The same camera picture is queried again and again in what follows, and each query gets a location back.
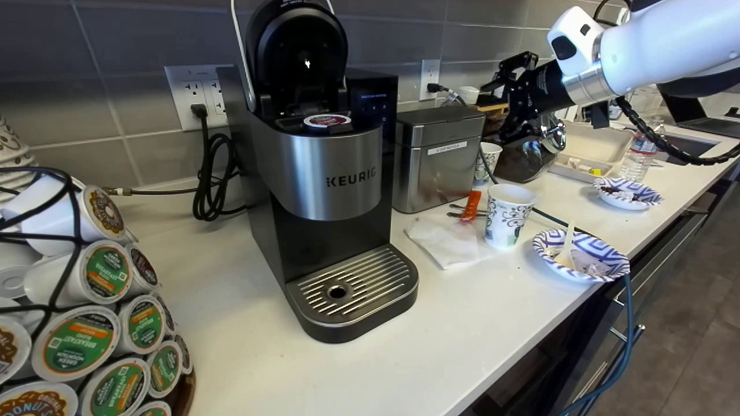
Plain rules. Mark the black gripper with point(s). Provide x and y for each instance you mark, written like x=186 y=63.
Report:
x=544 y=92

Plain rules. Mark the silver metal bin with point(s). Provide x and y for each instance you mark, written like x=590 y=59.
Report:
x=440 y=163

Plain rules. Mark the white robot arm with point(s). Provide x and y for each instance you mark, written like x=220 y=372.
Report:
x=662 y=47

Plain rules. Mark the plain white cup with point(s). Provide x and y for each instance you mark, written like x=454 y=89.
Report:
x=489 y=159

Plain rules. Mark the glass coffee carafe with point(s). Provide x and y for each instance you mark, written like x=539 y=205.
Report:
x=522 y=163

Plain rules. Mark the white rectangular tray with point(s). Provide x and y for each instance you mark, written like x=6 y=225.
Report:
x=592 y=145

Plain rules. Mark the orange plastic object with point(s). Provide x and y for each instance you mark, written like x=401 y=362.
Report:
x=473 y=205

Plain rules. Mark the blue patterned paper cup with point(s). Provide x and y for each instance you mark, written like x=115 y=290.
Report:
x=504 y=220

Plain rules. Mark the clear water bottle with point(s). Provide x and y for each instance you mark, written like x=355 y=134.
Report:
x=638 y=157

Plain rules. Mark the white paper napkin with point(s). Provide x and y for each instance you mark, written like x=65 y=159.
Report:
x=446 y=243

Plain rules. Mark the blue patterned paper plate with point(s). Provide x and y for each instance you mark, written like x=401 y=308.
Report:
x=594 y=255
x=627 y=195

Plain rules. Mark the white plastic utensil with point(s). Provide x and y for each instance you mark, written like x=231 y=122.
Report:
x=568 y=245

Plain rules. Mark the coffee pod with purple lid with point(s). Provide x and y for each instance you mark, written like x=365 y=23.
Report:
x=326 y=121

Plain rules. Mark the black laptop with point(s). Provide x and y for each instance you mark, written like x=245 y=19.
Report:
x=690 y=113

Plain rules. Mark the black silver Keurig coffee maker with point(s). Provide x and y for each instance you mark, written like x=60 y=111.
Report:
x=325 y=176

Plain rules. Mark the dark wood cabinet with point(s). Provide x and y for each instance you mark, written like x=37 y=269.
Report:
x=539 y=376

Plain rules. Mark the coffee pod dark lid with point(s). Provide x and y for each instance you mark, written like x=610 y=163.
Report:
x=143 y=269

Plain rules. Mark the coffee pod brown lid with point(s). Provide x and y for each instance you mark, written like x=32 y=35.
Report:
x=102 y=210
x=9 y=347
x=36 y=402

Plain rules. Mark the coffee pod green orange lid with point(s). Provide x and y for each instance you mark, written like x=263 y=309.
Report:
x=76 y=343

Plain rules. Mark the white wall outlet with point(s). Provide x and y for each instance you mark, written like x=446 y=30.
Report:
x=428 y=71
x=181 y=92

